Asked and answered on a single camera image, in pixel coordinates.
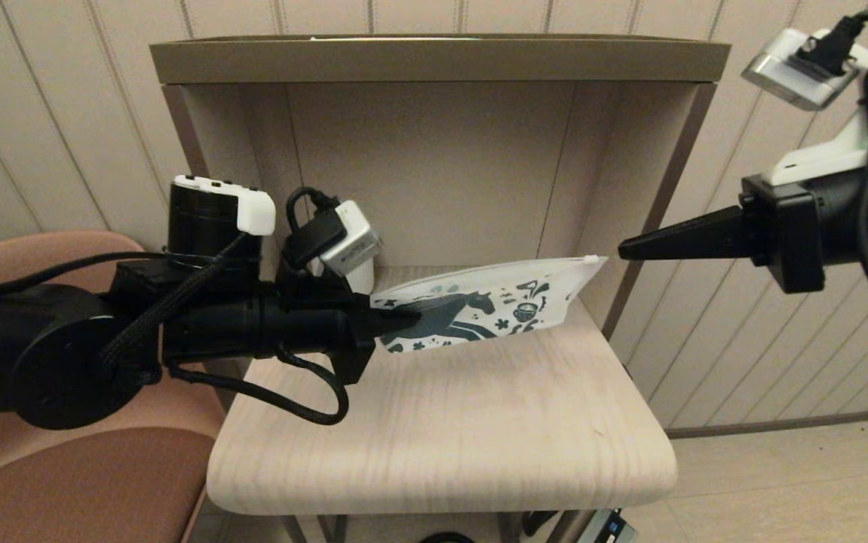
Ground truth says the white horse print pouch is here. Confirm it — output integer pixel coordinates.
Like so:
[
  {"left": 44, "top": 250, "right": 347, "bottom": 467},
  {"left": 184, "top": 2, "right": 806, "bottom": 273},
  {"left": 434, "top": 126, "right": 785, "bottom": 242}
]
[{"left": 371, "top": 255, "right": 609, "bottom": 354}]

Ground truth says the white ribbed ceramic mug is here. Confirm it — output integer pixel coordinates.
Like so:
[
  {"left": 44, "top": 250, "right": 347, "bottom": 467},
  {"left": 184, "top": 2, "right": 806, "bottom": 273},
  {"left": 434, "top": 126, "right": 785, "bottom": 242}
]
[{"left": 311, "top": 256, "right": 376, "bottom": 296}]

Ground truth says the beige wooden hutch desk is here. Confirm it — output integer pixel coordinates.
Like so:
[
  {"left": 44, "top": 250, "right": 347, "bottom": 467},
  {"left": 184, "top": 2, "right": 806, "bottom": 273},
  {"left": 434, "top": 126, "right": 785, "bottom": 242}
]
[{"left": 151, "top": 33, "right": 732, "bottom": 543}]

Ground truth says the brown upholstered chair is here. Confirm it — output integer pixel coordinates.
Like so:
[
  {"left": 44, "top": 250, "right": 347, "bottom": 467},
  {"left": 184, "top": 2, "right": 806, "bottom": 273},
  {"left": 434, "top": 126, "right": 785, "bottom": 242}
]
[{"left": 0, "top": 230, "right": 227, "bottom": 543}]

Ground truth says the grey box with blue label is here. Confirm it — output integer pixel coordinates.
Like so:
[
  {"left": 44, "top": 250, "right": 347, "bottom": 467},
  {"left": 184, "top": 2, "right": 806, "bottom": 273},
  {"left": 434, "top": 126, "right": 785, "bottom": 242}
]
[{"left": 577, "top": 507, "right": 638, "bottom": 543}]

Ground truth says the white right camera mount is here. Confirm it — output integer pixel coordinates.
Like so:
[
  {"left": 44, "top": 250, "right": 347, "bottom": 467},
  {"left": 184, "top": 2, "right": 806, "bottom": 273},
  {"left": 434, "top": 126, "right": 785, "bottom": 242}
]
[{"left": 769, "top": 29, "right": 868, "bottom": 187}]

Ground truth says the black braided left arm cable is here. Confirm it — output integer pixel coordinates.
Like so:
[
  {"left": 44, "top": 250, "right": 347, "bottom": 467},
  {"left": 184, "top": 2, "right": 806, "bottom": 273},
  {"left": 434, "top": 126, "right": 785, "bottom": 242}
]
[{"left": 166, "top": 347, "right": 349, "bottom": 425}]

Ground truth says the black left camera plug cable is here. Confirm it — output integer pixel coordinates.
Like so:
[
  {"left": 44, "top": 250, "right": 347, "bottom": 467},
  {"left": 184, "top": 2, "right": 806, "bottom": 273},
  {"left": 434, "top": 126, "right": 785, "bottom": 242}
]
[{"left": 281, "top": 187, "right": 344, "bottom": 268}]

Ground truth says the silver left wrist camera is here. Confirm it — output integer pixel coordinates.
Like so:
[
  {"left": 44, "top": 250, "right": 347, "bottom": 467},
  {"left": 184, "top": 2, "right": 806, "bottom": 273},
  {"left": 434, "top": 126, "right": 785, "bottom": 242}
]
[{"left": 319, "top": 200, "right": 383, "bottom": 278}]

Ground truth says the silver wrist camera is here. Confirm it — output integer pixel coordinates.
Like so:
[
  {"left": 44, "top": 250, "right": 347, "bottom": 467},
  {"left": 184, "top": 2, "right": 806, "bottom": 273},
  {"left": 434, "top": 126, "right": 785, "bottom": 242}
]
[
  {"left": 741, "top": 29, "right": 860, "bottom": 112},
  {"left": 319, "top": 200, "right": 383, "bottom": 278}
]

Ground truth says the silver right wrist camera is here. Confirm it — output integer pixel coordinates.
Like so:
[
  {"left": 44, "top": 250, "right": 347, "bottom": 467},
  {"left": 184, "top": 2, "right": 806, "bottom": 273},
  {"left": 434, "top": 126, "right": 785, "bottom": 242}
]
[{"left": 741, "top": 29, "right": 860, "bottom": 112}]

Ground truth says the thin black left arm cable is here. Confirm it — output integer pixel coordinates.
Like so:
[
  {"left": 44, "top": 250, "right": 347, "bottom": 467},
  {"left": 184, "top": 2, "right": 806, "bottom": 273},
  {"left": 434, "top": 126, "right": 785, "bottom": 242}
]
[{"left": 0, "top": 251, "right": 178, "bottom": 296}]

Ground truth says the brown wall baseboard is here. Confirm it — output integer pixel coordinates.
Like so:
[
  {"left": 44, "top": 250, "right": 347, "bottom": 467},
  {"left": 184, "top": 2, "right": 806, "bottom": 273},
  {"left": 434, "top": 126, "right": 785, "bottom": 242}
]
[{"left": 664, "top": 406, "right": 868, "bottom": 440}]

